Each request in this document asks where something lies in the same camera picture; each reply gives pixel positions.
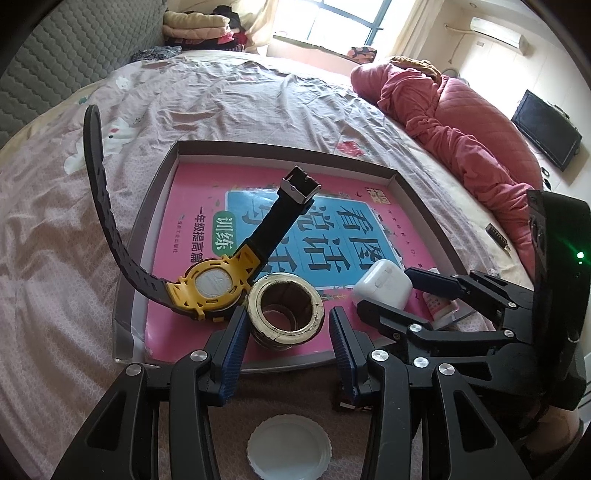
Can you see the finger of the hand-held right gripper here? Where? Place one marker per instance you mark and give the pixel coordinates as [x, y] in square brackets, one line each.
[434, 280]
[392, 321]

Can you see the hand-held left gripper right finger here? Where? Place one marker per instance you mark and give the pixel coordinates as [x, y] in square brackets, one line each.
[344, 355]

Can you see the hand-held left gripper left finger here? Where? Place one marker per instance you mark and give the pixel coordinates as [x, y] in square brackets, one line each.
[231, 355]

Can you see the white earbuds case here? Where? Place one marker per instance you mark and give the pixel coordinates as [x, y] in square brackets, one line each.
[383, 281]

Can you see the gold tape roll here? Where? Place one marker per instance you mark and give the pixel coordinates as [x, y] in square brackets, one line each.
[258, 295]

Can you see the grey cardboard box tray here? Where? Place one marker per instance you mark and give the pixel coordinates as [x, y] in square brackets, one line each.
[277, 148]

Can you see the person's right hand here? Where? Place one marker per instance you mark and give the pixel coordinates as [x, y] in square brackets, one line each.
[551, 420]

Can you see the small black box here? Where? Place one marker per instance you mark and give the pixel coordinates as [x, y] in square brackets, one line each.
[497, 229]

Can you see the white ribbed jar lid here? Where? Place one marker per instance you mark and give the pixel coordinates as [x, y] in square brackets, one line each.
[288, 450]

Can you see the pink quilt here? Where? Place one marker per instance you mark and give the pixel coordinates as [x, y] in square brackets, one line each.
[461, 134]

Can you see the pink and blue book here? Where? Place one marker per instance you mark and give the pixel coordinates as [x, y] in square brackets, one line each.
[194, 198]

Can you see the black flat television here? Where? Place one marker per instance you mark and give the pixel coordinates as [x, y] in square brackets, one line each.
[547, 129]

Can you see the tan knitted cloth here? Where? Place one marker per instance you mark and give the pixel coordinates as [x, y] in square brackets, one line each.
[415, 64]

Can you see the dark floral cloth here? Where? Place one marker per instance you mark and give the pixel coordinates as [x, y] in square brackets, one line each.
[362, 54]

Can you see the cream curtain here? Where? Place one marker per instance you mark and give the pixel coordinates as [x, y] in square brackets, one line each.
[265, 18]
[415, 32]

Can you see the white air conditioner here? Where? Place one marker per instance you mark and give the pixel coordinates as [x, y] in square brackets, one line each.
[501, 32]

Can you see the dark patterned cloth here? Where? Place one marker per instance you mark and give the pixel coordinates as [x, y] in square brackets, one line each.
[152, 53]

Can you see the cream folded blanket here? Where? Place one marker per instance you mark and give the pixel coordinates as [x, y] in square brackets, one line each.
[194, 27]

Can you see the pile of dark clothes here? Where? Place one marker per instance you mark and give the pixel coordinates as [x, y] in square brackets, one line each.
[228, 18]

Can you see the grey quilted headboard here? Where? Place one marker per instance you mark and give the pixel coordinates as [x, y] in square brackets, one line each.
[60, 55]

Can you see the window with dark frame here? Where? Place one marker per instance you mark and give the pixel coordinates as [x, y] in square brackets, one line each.
[351, 23]

